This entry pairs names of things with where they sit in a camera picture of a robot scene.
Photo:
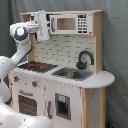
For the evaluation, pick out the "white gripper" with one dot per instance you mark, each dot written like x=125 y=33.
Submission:
x=41 y=21

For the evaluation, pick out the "white toy microwave door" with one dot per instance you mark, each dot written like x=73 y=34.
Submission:
x=71 y=24

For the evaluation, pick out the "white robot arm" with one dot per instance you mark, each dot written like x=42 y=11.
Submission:
x=21 y=35

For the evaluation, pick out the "wooden toy kitchen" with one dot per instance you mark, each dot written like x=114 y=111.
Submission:
x=87 y=97

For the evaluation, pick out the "grey range hood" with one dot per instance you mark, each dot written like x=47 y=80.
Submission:
x=31 y=26

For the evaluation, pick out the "black toy stovetop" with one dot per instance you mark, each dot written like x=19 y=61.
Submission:
x=37 y=66

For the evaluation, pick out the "black toy faucet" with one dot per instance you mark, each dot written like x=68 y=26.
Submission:
x=82 y=64

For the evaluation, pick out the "red right stove knob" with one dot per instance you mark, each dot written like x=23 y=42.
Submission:
x=34 y=84

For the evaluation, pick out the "red stove knob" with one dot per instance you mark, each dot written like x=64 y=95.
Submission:
x=34 y=84
x=16 y=78

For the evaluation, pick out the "red left stove knob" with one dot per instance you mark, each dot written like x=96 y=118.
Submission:
x=16 y=78

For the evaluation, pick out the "grey toy sink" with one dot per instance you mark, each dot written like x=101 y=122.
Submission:
x=73 y=74

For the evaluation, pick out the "toy oven door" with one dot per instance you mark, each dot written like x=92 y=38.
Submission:
x=27 y=104

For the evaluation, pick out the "grey ice dispenser panel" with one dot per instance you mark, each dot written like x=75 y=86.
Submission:
x=62 y=104

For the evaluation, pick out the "grey cabinet door handle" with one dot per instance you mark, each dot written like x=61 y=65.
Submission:
x=49 y=110

